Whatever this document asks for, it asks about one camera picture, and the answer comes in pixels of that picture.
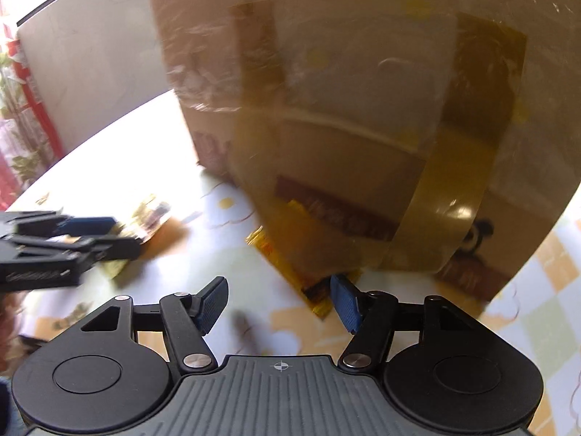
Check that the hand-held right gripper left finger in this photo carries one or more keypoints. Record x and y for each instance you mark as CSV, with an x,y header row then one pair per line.
x,y
213,304

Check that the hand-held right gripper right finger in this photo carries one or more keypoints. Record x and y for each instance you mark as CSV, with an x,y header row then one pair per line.
x,y
345,304

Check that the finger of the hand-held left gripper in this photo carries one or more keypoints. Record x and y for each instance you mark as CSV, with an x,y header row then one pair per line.
x,y
118,245
86,225

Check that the shiny gold snack packet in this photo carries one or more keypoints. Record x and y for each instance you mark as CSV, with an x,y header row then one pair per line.
x,y
150,215
290,272

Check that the plastic-lined cardboard box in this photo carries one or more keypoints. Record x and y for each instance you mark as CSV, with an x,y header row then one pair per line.
x,y
340,100

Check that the checked floral tablecloth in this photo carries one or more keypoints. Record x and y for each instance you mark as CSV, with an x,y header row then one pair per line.
x,y
272,322

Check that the red patterned cloth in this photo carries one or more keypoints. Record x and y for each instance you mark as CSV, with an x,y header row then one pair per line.
x,y
27,100

